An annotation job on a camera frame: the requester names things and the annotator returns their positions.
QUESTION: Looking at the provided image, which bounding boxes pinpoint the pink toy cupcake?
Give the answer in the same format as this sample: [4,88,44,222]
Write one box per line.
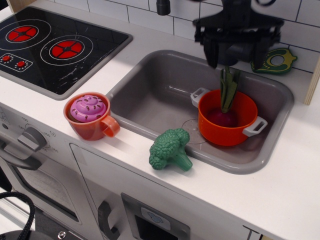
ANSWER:
[69,94,108,123]

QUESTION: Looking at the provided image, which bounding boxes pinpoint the black braided cable lower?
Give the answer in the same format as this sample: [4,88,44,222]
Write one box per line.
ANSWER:
[0,191,36,240]

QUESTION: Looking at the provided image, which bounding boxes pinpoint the orange toy pot grey handles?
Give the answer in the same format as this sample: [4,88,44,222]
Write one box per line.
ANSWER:
[190,87,268,146]

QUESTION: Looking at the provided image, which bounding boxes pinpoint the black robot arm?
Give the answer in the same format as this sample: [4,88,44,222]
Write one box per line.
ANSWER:
[192,0,284,69]

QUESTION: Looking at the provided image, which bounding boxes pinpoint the grey oven knob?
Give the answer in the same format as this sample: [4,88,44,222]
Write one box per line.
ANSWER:
[17,127,47,152]

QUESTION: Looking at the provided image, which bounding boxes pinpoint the grey dishwasher panel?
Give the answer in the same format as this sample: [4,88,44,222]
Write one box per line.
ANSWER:
[120,193,191,240]

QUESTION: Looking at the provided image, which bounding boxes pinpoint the grey toy sink basin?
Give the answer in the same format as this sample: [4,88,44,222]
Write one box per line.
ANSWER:
[107,50,294,174]

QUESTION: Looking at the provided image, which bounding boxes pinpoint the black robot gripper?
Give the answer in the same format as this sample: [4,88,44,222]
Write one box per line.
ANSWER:
[192,9,284,69]

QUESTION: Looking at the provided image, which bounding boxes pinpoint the grey cabinet door handle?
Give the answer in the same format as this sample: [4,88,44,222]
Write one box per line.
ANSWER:
[98,201,120,240]

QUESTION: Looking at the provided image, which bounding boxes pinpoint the green toy broccoli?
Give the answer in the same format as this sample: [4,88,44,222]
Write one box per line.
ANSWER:
[149,128,193,172]

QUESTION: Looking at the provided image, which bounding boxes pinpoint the grey oven door handle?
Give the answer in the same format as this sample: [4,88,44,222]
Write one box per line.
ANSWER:
[0,140,42,171]

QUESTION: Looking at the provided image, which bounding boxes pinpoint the toy beet with green leaves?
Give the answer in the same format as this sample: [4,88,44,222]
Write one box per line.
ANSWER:
[207,66,240,128]

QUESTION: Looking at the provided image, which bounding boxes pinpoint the orange plastic cup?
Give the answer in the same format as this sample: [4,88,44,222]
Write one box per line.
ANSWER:
[63,92,120,141]

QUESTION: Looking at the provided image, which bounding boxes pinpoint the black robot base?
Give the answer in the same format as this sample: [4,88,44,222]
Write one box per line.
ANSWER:
[4,230,80,240]

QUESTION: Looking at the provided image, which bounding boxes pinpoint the green avocado toy slice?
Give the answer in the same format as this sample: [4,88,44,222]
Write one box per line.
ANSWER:
[250,48,298,75]

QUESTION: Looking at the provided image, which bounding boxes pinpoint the wooden side panel right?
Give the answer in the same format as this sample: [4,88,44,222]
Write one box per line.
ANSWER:
[303,57,320,106]

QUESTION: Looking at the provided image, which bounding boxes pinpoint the black toy stove top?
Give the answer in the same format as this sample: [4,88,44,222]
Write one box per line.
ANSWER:
[0,6,133,100]

